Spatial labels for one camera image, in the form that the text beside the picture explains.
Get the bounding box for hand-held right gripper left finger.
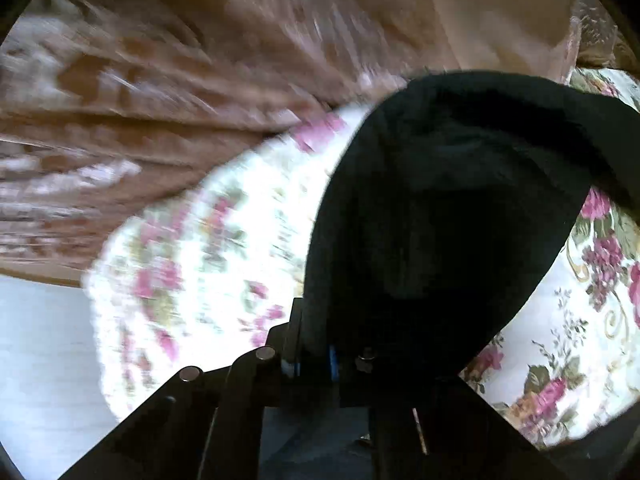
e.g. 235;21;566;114
60;298;304;480

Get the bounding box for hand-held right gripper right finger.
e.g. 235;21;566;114
326;344;566;480

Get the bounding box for black pants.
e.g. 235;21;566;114
302;70;640;406

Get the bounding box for floral bed sheet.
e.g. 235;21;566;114
82;67;640;451

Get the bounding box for brown patterned blanket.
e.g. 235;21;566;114
0;0;640;288

